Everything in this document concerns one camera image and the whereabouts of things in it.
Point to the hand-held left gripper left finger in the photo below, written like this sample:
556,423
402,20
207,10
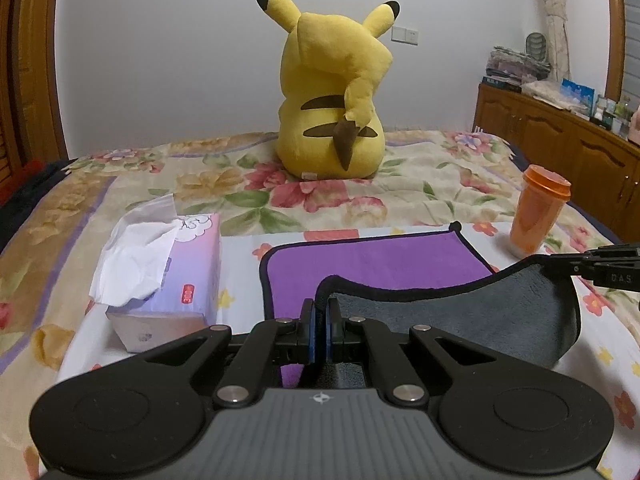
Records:
309,332

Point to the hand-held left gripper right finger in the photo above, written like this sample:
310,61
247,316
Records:
331,331

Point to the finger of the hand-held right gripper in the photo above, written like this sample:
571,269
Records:
612,251
595,270

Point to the purple and grey towel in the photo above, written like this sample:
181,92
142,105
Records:
380,267

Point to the orange cup with lid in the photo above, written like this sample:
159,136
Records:
536,215

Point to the wooden cabinet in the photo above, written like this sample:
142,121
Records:
565,140

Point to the purple tissue box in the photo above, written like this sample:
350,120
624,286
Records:
192,280

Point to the group of small bottles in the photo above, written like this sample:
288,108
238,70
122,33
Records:
612,112

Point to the blue picture card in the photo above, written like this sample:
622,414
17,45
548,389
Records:
577,92

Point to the folded pale cloth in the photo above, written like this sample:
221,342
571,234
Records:
542,90

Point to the white tissue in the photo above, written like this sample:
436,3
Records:
132,255

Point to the floral bed blanket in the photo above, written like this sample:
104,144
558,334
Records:
165,180

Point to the stack of newspapers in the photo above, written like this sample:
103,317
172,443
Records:
510,67

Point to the grey hand fan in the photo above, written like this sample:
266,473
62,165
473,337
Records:
537,44

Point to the yellow plush toy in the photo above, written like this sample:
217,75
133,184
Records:
327,110

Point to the cream curtain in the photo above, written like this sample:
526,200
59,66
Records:
556,20

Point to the dark blue bed sheet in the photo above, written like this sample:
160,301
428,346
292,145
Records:
30,180

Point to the wooden window frame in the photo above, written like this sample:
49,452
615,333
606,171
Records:
614,35

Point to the white wall switch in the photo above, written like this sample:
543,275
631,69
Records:
405,35

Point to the wooden door frame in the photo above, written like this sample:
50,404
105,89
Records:
30,60

